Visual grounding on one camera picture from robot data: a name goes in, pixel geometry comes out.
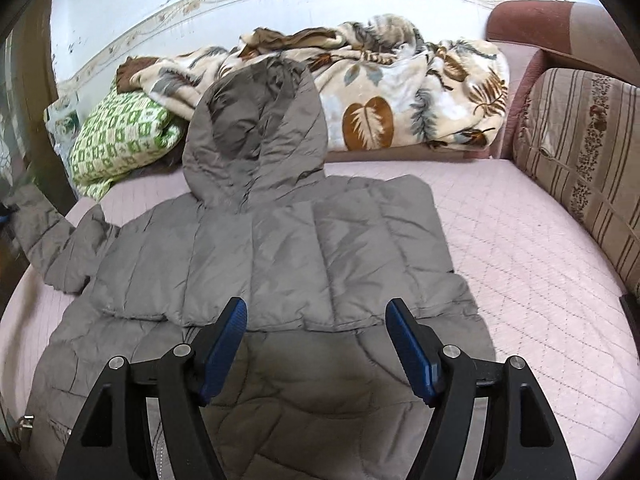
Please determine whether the grey hooded puffer jacket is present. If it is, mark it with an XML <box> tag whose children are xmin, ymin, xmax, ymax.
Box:
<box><xmin>2</xmin><ymin>55</ymin><xmax>496</xmax><ymax>480</ymax></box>

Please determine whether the printed plastic bag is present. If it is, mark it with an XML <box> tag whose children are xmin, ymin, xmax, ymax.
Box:
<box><xmin>44</xmin><ymin>97</ymin><xmax>81</xmax><ymax>153</ymax></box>

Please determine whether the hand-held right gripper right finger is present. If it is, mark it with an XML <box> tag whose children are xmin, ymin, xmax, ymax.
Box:
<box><xmin>385</xmin><ymin>297</ymin><xmax>578</xmax><ymax>480</ymax></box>

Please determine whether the green checkered pillow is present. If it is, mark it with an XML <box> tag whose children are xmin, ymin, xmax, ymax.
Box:
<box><xmin>70</xmin><ymin>87</ymin><xmax>188</xmax><ymax>201</ymax></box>

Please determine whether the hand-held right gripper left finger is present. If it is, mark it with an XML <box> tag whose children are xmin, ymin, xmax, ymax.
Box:
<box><xmin>56</xmin><ymin>296</ymin><xmax>248</xmax><ymax>480</ymax></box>

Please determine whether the pink quilted sofa cover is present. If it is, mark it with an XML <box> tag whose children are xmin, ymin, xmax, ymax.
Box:
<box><xmin>0</xmin><ymin>157</ymin><xmax>631</xmax><ymax>480</ymax></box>

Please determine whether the striped floral cushion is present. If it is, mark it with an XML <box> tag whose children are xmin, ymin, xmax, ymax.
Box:
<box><xmin>512</xmin><ymin>67</ymin><xmax>640</xmax><ymax>301</ymax></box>

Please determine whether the leaf print fleece blanket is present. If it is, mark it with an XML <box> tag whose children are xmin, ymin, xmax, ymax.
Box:
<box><xmin>117</xmin><ymin>14</ymin><xmax>511</xmax><ymax>153</ymax></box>

